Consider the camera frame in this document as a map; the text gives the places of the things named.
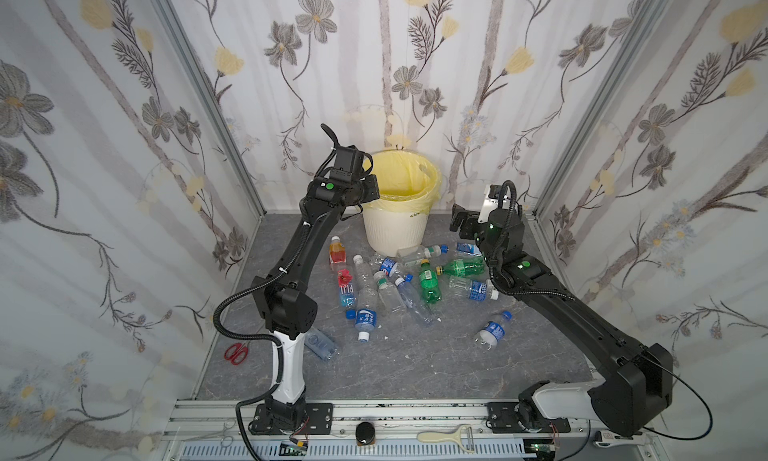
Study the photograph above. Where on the clear bottle blue label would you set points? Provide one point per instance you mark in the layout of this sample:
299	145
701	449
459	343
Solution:
366	318
474	290

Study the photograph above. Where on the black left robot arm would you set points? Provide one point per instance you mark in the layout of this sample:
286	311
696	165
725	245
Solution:
285	307

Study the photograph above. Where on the clear bottle green cap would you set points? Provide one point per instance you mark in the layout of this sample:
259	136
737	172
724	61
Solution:
415	255

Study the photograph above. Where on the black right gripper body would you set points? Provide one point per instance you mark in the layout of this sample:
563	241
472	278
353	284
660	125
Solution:
464	222

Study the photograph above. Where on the red cap Fiji bottle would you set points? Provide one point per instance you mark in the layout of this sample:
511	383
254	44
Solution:
347	294

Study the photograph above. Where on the red handled scissors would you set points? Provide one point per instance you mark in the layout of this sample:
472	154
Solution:
236	353

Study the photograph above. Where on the orange red juice bottle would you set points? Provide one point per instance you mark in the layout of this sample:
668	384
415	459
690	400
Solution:
337	251

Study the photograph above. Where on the white plastic waste bin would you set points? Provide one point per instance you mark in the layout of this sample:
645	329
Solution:
389	232

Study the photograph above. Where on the yellow bin liner bag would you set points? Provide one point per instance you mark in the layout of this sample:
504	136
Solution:
408	182

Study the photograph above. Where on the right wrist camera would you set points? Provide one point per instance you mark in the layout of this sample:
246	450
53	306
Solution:
500	202

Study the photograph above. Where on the clear bottle blue cap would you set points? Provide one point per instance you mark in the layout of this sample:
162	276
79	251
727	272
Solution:
412	300

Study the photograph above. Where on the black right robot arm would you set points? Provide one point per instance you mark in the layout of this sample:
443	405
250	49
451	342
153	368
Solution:
636	380

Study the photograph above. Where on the green soda bottle upright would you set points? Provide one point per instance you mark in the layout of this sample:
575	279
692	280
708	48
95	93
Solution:
429	283

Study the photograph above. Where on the clear bottle white cap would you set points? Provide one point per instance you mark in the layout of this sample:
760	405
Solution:
388	292

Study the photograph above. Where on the black round knob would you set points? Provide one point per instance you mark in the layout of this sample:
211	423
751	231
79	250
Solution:
365	434

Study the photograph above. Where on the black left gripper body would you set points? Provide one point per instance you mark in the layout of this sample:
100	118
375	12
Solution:
365	188

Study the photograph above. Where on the Pepsi label clear bottle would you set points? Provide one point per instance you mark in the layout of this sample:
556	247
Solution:
388	265

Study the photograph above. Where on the green soda bottle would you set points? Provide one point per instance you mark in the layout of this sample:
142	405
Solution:
462	267
429	283

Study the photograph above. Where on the small blue label bottle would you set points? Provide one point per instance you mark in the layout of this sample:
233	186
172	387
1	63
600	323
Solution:
468	249

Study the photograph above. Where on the adjustable wrench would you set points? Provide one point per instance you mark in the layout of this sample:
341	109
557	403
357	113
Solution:
607	439

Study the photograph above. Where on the beige vegetable peeler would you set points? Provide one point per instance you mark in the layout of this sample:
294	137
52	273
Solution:
462	437

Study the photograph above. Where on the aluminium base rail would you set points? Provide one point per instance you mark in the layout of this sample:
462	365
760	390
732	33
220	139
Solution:
207	430

